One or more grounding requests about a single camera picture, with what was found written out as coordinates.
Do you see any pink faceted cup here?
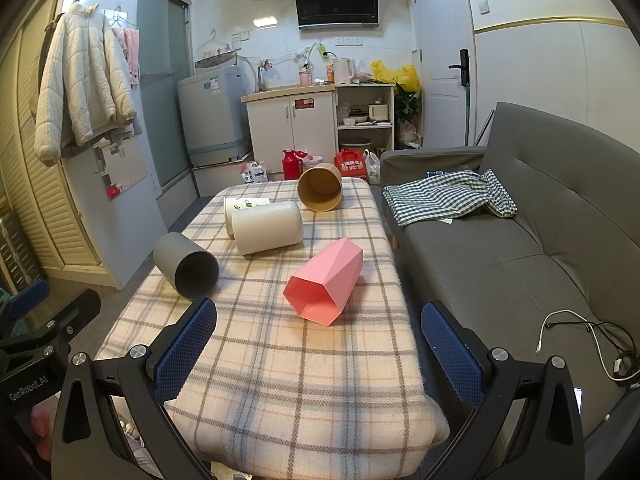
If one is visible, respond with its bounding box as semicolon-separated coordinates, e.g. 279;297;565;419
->
283;238;364;327

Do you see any frosted glass door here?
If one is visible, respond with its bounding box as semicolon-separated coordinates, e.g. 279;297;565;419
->
136;0;197;197

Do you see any blue white package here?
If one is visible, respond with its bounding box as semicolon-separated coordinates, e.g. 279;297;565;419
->
238;160;269;185

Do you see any white printed cup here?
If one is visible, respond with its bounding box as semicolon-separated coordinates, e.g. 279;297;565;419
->
223;196;272;239

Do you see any green plant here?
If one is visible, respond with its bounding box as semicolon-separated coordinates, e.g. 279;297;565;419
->
394;90;421;122

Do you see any grey cup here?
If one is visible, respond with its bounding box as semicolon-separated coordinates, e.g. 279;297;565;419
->
153;232;221;301

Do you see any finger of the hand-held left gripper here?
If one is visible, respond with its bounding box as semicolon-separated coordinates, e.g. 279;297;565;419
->
0;279;51;343
0;287;102;372

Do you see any white puffer jacket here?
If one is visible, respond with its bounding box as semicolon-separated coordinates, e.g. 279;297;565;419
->
34;2;137;161

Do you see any white door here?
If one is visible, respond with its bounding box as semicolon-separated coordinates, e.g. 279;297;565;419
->
409;0;475;150

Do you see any black door lock handle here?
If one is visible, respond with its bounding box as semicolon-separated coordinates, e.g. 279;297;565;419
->
448;49;471;86

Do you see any white electric kettle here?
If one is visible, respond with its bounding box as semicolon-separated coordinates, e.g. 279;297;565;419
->
332;57;357;85

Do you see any brown basin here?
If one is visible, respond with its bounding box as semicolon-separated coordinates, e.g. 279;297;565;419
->
338;136;374;154

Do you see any white open shelf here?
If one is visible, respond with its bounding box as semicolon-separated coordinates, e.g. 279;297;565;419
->
333;82;396;162

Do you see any red shopping bag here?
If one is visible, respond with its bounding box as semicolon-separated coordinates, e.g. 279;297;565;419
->
333;148;370;181

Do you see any brown cup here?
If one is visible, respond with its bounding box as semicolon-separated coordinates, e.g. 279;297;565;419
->
296;162;344;213

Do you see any cream cup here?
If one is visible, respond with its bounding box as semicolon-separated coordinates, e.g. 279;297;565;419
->
231;200;305;256

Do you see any wire clothes hanger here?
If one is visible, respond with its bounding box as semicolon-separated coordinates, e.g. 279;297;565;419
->
195;28;236;59

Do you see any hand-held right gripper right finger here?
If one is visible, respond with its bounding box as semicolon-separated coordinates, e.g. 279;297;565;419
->
420;301;586;480

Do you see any white sink cabinet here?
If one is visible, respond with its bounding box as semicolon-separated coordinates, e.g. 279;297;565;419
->
241;85;337;182

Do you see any red thermos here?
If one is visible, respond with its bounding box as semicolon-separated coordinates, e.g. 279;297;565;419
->
281;149;311;181

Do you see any yellow plastic bag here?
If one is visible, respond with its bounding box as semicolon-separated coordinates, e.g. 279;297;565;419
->
370;60;421;92

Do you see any person's left hand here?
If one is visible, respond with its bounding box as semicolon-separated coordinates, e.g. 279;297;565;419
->
30;402;52;462

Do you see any grey sofa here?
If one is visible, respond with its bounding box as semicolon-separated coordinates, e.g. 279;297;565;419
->
380;101;640;461

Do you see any louvred wardrobe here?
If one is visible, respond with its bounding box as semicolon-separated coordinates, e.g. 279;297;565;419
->
0;0;162;292

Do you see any black cable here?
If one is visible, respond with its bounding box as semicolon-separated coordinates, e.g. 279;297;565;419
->
542;317;640;386

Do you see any plaid blanket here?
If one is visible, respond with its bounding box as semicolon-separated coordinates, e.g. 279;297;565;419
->
94;178;451;479

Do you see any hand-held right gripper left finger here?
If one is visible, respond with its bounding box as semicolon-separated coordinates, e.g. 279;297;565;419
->
52;297;219;480

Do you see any washing machine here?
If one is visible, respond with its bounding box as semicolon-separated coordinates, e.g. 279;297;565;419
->
177;66;253;167

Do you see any green checked cloth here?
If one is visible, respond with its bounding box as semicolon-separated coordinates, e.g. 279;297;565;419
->
383;169;518;226

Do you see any pink hanging cloth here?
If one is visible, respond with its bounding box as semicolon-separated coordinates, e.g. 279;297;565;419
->
112;27;141;87

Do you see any white cable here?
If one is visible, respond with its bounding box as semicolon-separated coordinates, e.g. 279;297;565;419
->
536;310;640;389

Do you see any white plastic bag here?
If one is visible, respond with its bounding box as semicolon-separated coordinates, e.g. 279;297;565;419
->
363;150;384;185

